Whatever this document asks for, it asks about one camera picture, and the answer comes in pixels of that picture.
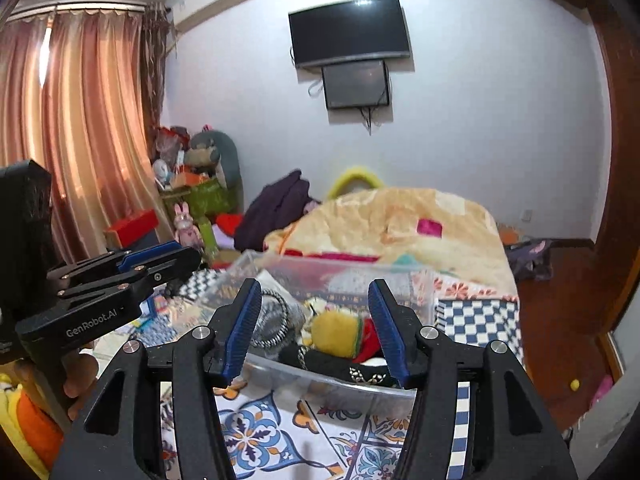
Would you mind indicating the wooden door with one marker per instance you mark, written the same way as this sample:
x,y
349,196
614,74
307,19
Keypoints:
x,y
617,244

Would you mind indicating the bag on floor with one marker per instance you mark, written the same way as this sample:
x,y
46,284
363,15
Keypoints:
x,y
530,260

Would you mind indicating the black patterned fabric pouch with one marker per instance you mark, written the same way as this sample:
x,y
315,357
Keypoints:
x,y
315,361

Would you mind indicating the pink bunny doll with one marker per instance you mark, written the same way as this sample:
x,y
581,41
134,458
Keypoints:
x,y
186,231

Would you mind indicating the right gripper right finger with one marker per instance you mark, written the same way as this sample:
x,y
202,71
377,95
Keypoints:
x,y
511,436

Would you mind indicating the yellow ring cushion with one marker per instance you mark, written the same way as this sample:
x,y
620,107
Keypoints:
x,y
352,176

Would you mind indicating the dark purple clothing pile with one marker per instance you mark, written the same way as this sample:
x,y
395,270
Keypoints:
x,y
276,207

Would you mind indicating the small wall monitor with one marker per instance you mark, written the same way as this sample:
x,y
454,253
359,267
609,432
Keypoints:
x,y
362,84

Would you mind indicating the red cloth item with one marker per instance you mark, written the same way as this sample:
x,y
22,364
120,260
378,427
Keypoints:
x,y
229,223

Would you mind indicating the person's left hand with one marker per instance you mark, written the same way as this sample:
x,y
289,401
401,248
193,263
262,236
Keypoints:
x,y
81,370

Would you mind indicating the large wall television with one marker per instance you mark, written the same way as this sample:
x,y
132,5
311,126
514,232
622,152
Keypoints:
x,y
349,31

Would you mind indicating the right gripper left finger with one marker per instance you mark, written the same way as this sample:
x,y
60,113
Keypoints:
x,y
117,433

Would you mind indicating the green cardboard box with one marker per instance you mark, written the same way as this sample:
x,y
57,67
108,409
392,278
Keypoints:
x,y
206,199

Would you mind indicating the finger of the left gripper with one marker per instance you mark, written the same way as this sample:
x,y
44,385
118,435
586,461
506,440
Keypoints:
x,y
142,256

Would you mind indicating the red box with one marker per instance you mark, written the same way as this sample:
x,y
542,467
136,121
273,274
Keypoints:
x,y
134,232

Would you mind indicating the grey plush toy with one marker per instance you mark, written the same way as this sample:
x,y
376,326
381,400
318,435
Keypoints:
x,y
214,152

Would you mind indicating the patterned bed cover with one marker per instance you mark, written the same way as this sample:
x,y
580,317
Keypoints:
x,y
293,413

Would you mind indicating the clear plastic storage bin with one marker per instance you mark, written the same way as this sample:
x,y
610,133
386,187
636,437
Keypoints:
x,y
287,282

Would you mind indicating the beige floral quilt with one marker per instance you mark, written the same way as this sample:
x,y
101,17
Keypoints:
x,y
443,231

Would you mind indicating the pink orange curtain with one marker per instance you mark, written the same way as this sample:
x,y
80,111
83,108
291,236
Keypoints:
x,y
71,99

